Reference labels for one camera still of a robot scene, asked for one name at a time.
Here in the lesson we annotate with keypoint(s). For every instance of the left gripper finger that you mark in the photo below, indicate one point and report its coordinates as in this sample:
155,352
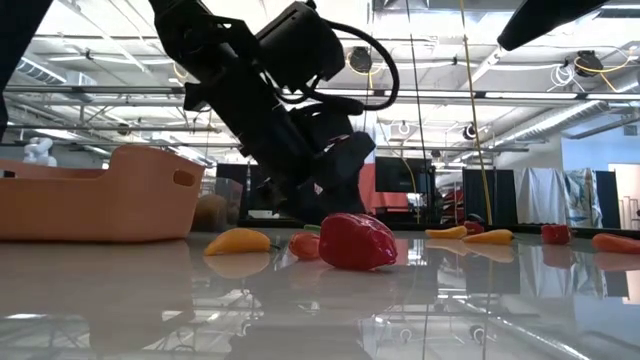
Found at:
350,165
290,210

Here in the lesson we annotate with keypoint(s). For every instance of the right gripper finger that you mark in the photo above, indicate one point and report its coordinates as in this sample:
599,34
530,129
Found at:
540,20

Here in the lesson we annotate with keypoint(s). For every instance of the red long mini pepper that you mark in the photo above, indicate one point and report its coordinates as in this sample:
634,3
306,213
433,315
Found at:
304,245
617,243

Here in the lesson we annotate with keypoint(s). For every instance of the black partition screen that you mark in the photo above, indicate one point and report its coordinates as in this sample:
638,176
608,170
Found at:
232,172

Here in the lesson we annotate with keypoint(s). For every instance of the black monitor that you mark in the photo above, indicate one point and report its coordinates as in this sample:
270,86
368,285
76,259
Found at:
400,175

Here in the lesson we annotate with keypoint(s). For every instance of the orange long mini pepper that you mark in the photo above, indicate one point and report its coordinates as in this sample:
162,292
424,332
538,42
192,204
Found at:
237,241
490,236
446,232

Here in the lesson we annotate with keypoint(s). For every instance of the red pepper with stem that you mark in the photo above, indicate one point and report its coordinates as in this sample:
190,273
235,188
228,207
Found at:
357,241

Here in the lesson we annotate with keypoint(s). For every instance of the brown round object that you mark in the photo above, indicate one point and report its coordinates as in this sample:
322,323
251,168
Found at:
210,212

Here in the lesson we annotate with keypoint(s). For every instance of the long light bar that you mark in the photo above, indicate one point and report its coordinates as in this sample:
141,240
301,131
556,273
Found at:
500,94

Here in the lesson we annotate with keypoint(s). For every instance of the red cart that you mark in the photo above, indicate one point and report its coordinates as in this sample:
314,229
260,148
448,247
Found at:
452,202

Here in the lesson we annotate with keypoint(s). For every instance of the red mini bell pepper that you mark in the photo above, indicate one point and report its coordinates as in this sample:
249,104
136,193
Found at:
473,227
556,234

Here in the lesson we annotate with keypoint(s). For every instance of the black curtain panel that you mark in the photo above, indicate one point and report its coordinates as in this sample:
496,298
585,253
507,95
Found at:
489,196

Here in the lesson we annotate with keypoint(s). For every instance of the orange plastic basket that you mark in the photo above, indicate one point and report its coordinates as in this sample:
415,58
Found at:
100,200

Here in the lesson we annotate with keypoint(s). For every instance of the white sheet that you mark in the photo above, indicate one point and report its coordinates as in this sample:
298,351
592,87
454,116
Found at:
540,195

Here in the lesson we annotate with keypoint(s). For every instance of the patterned sheet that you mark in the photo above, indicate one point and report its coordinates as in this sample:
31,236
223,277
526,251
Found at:
582,197

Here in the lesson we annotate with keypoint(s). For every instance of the narrow black panel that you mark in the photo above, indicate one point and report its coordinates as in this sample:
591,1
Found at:
607,200

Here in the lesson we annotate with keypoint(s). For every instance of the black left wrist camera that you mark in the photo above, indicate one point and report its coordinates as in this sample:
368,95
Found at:
295,45

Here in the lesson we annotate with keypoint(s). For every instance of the grey air duct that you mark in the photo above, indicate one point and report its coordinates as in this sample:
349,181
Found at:
40,75
550,122

